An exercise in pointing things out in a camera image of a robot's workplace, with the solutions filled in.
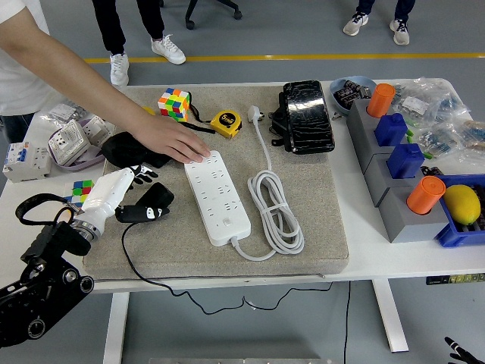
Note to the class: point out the small metal clip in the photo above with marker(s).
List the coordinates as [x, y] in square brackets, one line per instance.
[336, 115]

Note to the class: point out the large colourful puzzle cube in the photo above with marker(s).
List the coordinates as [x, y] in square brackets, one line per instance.
[173, 104]

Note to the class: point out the clear bag white label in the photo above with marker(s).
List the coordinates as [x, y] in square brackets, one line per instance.
[428, 98]

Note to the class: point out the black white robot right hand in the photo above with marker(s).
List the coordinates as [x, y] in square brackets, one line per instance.
[460, 352]

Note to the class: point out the black electronic parts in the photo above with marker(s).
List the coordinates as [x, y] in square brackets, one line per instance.
[352, 93]

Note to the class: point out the small green clip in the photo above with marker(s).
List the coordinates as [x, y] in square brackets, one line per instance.
[427, 154]
[410, 133]

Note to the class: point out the white table leg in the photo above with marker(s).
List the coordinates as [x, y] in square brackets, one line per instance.
[115, 330]
[390, 322]

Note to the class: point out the white socket module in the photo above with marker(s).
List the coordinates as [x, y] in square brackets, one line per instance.
[68, 142]
[96, 130]

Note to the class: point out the light blue bowl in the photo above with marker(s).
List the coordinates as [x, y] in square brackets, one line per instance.
[335, 91]

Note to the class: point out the black cloth pouch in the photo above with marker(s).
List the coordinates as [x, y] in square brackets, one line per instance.
[121, 151]

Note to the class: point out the small yellow tape measure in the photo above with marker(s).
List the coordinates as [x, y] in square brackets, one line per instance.
[148, 110]

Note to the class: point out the white power strip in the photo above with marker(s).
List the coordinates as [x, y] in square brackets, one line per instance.
[223, 204]

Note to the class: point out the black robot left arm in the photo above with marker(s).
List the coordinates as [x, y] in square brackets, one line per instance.
[34, 280]

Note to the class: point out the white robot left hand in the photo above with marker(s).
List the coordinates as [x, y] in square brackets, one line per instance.
[104, 193]

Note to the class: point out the black office chair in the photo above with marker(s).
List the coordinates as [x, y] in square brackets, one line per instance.
[227, 5]

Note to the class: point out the yellow lemon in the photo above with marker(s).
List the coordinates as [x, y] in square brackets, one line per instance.
[462, 204]

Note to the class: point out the grey slotted block holder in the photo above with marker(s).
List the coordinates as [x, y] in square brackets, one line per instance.
[413, 229]

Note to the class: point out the person's right hand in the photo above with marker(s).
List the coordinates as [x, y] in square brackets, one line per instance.
[170, 138]

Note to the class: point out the clear bag blue parts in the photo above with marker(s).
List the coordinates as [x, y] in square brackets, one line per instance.
[435, 138]

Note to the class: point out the person's right forearm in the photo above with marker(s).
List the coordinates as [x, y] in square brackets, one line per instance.
[76, 79]

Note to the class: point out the small colourful puzzle cube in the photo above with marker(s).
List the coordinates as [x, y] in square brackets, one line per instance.
[81, 188]

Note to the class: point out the clear bag metal parts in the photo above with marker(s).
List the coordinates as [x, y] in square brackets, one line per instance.
[62, 112]

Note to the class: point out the black glossy cracked case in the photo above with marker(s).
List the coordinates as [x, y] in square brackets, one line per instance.
[308, 117]

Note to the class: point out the orange cylinder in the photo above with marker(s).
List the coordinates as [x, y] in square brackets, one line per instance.
[424, 195]
[380, 99]

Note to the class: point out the white circuit breaker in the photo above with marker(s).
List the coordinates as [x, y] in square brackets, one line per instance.
[22, 163]

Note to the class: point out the blue block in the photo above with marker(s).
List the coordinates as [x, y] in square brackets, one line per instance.
[390, 130]
[405, 161]

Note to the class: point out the grey-brown mat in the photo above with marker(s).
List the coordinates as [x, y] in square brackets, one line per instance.
[303, 208]

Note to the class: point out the blue plastic bin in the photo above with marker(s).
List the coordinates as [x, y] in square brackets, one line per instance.
[454, 237]

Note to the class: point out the clear bag brown parts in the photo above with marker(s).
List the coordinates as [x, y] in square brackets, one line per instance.
[473, 134]

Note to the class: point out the purple flat band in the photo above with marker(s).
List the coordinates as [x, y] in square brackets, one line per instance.
[87, 164]

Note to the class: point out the black power adapter plug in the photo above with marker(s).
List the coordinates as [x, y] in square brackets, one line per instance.
[157, 195]

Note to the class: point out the person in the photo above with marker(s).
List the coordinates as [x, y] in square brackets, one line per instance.
[19, 87]
[166, 47]
[399, 30]

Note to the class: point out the black table control panel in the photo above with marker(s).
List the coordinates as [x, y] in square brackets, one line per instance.
[435, 280]

